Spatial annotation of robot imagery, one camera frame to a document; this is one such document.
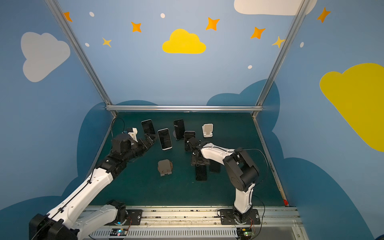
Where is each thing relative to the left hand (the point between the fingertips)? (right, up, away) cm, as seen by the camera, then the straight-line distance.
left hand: (156, 140), depth 77 cm
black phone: (+10, +5, +25) cm, 27 cm away
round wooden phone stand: (+2, -18, +14) cm, 23 cm away
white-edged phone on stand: (+1, 0, +19) cm, 19 cm away
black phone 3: (+33, -18, +16) cm, 41 cm away
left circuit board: (-17, -44, -6) cm, 47 cm away
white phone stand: (+29, +5, +27) cm, 40 cm away
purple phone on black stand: (+16, +1, +24) cm, 28 cm away
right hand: (+24, -15, +18) cm, 33 cm away
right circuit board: (+44, -45, -5) cm, 63 cm away
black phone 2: (+24, -22, +16) cm, 36 cm away
